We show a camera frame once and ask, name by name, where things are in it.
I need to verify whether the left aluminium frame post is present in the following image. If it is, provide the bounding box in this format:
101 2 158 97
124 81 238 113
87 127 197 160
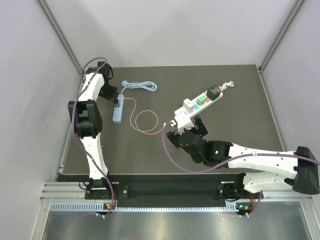
35 0 82 74

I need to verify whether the light blue power strip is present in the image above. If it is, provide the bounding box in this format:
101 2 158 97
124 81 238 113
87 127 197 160
112 79 158 124

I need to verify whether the dark green plug adapter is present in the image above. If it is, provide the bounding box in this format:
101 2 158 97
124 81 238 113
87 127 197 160
206 85 221 101

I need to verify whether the light green plug adapter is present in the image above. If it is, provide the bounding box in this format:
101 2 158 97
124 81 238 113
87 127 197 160
197 94 207 105

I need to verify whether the right aluminium frame post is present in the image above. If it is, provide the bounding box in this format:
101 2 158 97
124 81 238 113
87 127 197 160
257 0 306 75

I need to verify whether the aluminium frame post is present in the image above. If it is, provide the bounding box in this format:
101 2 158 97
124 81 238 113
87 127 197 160
257 0 306 75
35 0 82 74

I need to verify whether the slotted cable duct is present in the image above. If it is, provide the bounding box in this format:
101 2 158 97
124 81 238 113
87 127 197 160
49 201 253 213

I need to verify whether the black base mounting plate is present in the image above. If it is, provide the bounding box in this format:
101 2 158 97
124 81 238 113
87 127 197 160
108 173 257 201

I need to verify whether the white multicolour power strip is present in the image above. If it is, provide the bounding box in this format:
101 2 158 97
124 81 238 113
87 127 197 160
174 85 223 119

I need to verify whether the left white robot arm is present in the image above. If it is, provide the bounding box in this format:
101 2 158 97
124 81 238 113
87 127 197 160
67 57 119 200

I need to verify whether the white charger block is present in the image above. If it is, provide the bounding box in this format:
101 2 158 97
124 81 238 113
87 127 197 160
183 98 194 111

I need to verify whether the pink usb cable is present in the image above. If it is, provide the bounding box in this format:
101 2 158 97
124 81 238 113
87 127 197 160
122 97 168 134

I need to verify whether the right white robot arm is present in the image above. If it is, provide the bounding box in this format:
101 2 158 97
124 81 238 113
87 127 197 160
162 117 320 198

